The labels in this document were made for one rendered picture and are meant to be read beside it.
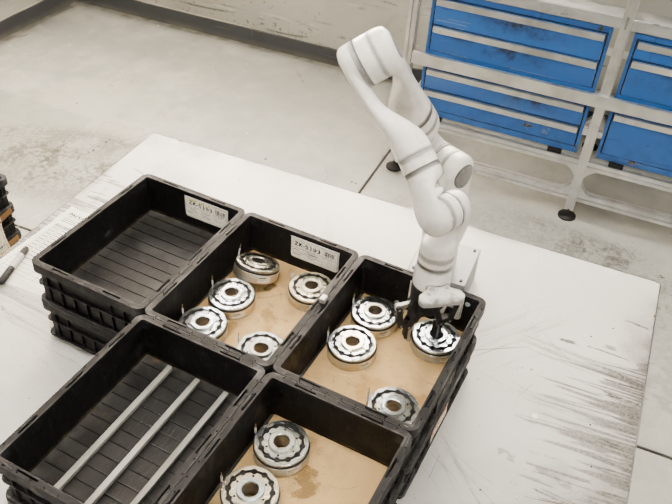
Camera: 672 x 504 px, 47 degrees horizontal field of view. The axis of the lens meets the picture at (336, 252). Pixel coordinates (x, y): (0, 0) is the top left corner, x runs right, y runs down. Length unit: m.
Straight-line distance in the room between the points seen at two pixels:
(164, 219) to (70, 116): 2.22
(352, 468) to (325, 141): 2.61
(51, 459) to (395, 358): 0.70
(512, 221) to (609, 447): 1.87
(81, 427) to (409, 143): 0.81
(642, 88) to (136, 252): 2.14
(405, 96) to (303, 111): 2.63
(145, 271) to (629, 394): 1.15
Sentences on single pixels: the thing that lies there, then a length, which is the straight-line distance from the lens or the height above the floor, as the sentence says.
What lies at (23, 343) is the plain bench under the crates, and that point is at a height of 0.70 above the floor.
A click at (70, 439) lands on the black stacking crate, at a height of 0.83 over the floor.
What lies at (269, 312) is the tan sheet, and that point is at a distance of 1.71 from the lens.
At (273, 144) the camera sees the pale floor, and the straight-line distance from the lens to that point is 3.84.
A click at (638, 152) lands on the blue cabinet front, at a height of 0.40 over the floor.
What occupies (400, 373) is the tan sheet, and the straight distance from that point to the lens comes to 1.61.
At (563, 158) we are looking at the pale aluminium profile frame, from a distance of 3.46.
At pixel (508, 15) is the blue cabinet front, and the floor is 0.85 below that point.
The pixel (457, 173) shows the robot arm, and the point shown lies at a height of 1.09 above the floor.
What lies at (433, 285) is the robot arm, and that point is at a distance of 1.50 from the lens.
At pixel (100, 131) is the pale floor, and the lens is 4.00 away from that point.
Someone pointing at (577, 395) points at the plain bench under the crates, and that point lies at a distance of 1.85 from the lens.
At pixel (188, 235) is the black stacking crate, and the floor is 0.83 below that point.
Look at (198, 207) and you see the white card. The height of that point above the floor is 0.90.
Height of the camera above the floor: 2.03
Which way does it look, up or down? 40 degrees down
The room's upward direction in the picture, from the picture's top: 4 degrees clockwise
